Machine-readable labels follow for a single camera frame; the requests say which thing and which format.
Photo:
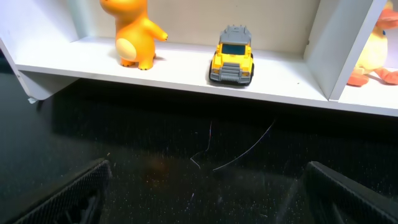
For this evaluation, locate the yellow plush duck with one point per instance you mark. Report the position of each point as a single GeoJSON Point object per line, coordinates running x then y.
{"type": "Point", "coordinates": [374, 49]}

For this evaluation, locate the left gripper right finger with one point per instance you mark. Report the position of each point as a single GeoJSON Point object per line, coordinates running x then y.
{"type": "Point", "coordinates": [345, 199]}

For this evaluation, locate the grey and yellow toy truck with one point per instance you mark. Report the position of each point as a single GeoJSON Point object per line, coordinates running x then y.
{"type": "Point", "coordinates": [232, 59]}

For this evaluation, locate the white shelf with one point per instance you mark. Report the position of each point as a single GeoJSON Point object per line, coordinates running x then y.
{"type": "Point", "coordinates": [186, 65]}

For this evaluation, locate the orange dinosaur figure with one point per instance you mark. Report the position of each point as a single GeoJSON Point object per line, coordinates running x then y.
{"type": "Point", "coordinates": [133, 34]}

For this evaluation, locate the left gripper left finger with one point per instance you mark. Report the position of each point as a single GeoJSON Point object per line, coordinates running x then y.
{"type": "Point", "coordinates": [62, 199]}

